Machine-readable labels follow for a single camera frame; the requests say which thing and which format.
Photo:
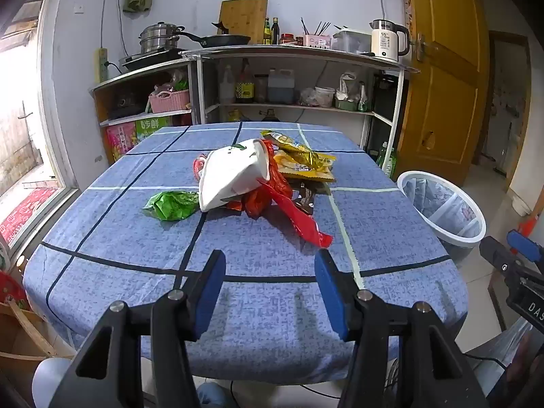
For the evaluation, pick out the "green cardboard box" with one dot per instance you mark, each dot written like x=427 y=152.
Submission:
x=153 y=127

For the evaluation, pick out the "white metal shelf rack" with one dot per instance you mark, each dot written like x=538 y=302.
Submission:
x=297 y=53

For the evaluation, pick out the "pink plastic basket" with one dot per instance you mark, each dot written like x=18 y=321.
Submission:
x=168 y=101

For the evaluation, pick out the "green plastic floor bottle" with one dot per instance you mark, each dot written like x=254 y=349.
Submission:
x=386 y=161

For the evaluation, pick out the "crumpled clear plastic bag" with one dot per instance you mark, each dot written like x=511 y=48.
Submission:
x=307 y=98

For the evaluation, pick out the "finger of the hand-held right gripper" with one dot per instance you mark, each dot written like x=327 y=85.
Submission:
x=523 y=243
x=495 y=253

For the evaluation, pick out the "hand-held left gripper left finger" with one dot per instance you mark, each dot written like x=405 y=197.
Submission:
x=212 y=293

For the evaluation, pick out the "small red wrapper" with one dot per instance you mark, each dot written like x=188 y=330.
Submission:
x=197 y=170

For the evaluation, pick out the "green label sauce bottle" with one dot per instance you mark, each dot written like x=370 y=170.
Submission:
x=267 y=34

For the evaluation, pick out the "yellow wooden door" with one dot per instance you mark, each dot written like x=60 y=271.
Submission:
x=446 y=93

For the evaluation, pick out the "yellow label sauce bottle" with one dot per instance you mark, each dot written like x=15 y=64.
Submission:
x=245 y=87

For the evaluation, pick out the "bundle of chopsticks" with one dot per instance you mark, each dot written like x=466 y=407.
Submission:
x=316 y=27

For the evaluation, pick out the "black bottle top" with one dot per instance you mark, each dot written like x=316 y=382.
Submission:
x=267 y=114

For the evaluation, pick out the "black induction cooker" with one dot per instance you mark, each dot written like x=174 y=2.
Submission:
x=144 y=59

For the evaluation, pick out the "white electric kettle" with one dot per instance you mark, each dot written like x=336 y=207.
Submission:
x=384 y=42

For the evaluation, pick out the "red lidded jar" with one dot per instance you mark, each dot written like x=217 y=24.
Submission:
x=287 y=39

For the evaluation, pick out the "pink cardboard box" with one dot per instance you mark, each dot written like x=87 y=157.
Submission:
x=121 y=140

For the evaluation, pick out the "blue checked tablecloth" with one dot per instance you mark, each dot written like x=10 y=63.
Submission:
x=127 y=221

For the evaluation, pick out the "wooden shelf cabinet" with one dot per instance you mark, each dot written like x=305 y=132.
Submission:
x=102 y=106

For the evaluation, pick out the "clear plastic container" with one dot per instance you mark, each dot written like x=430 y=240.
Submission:
x=350 y=42

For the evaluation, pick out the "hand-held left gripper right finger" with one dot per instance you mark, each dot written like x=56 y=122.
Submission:
x=331 y=293

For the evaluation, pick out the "yellow chip bag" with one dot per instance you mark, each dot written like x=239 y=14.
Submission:
x=310 y=176

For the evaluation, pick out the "white plastic bag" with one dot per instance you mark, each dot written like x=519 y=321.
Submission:
x=346 y=87

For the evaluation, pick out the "black frying pan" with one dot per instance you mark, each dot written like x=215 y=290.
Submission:
x=225 y=40

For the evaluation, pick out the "green foil wrapper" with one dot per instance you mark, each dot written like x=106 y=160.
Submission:
x=172 y=205

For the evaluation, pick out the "red patterned mat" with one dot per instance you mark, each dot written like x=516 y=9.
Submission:
x=25 y=212

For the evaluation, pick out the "green glass bottle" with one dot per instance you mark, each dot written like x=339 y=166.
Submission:
x=363 y=100

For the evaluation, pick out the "clear plastic bin liner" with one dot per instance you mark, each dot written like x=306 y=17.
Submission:
x=437 y=208

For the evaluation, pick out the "steel steamer pot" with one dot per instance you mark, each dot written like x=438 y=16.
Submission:
x=159 y=38

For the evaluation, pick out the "yellow-green power strip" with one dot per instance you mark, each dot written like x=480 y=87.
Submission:
x=103 y=66

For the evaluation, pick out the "white trash bin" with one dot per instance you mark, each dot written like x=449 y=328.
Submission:
x=467 y=233

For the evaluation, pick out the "yellow green snack packet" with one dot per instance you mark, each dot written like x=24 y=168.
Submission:
x=327 y=160

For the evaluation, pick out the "clear plastic bottle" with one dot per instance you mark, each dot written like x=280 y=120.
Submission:
x=227 y=87

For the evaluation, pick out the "yellow oil bottle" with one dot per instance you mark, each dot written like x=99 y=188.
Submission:
x=234 y=115

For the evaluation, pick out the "dark sauce bottle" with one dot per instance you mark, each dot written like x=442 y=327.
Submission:
x=276 y=34

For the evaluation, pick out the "wooden cutting board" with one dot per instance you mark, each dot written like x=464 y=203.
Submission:
x=242 y=19

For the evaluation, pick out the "brown snack wrapper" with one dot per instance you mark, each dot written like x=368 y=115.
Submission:
x=304 y=199

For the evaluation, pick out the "pink chopstick holder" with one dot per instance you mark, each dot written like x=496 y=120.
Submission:
x=318 y=41

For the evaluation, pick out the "golden foil wrapper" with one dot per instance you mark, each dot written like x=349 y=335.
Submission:
x=293 y=148

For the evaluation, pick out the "white plastic tub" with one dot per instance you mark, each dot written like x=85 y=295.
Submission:
x=325 y=97

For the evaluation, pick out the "long red wrapper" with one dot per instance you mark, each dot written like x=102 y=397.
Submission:
x=297 y=216

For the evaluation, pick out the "green bowl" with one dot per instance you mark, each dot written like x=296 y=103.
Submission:
x=346 y=105

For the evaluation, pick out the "orange-red wrapper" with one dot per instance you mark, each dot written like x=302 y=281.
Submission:
x=257 y=204

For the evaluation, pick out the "plastic jug dark liquid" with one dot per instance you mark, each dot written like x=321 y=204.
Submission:
x=280 y=89

